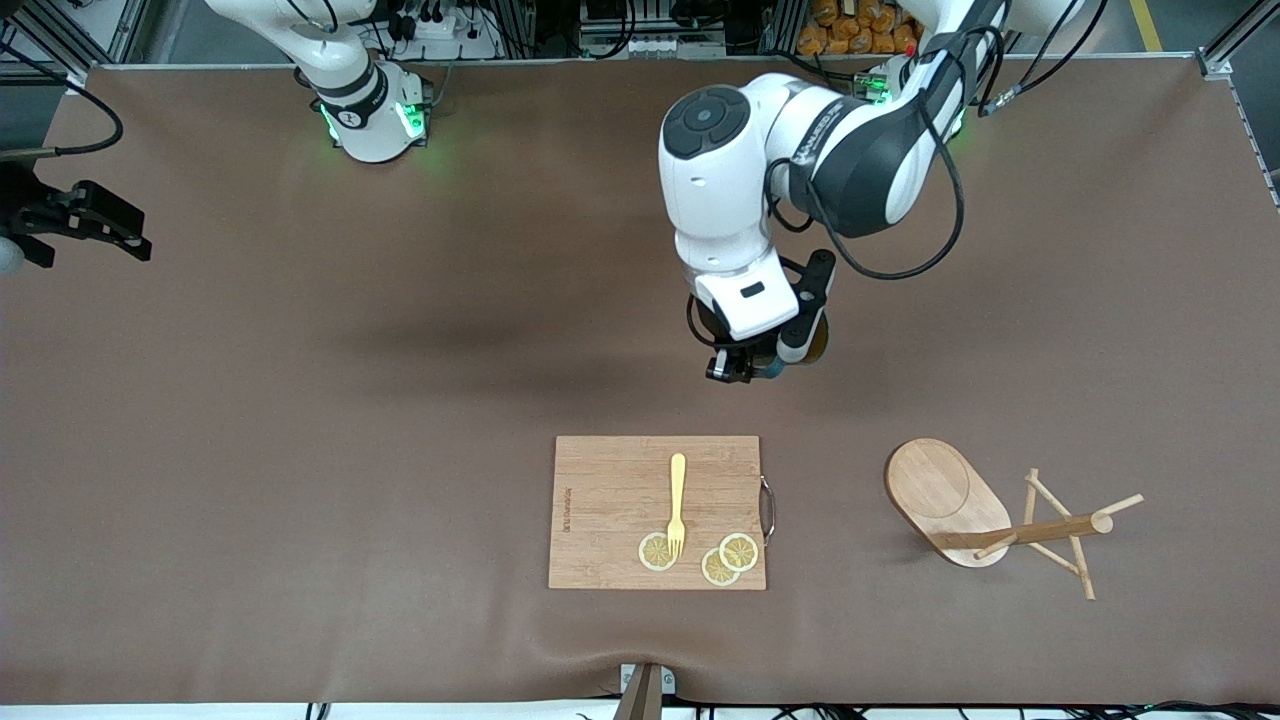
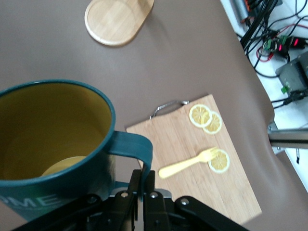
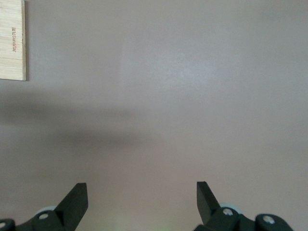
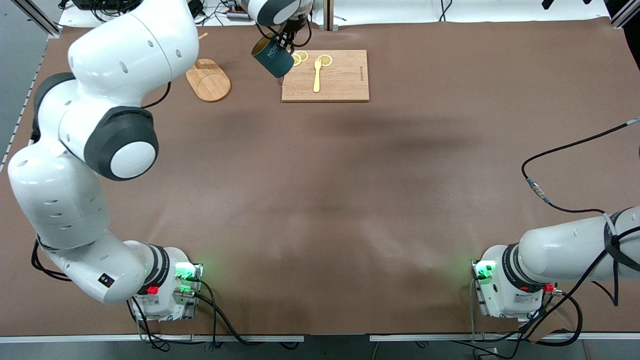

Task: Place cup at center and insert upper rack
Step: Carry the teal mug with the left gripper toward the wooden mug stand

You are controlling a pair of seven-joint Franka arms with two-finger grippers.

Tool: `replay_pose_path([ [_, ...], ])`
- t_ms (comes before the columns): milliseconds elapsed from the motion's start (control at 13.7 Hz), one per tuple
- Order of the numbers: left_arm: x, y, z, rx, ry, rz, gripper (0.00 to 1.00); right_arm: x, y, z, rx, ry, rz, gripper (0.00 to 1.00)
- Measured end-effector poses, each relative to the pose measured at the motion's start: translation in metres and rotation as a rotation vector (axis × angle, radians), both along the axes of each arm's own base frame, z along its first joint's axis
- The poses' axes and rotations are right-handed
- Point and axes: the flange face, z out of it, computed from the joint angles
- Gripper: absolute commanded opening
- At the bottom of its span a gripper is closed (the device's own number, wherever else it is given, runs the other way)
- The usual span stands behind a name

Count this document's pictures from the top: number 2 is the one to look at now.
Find green circuit board red lights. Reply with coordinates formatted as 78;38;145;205
262;35;308;57

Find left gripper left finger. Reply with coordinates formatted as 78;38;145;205
9;169;142;231

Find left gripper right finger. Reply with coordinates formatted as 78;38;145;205
143;170;248;231

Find black cable bundle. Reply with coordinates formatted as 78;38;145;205
237;0;308;80

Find teal mug yellow inside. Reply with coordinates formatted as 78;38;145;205
0;79;154;223

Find lemon slice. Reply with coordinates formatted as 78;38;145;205
189;103;213;128
203;111;223;135
208;148;231;174

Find yellow plastic fork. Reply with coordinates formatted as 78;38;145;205
158;146;217;179

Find wooden mug rack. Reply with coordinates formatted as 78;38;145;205
84;0;155;47

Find grey metal electronics box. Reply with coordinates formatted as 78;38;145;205
275;50;308;97

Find brown table mat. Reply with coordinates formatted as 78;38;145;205
0;0;275;231

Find bamboo cutting board metal handle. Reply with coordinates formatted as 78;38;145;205
125;93;262;228

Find metal camera mount bar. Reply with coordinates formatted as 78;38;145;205
266;120;308;154

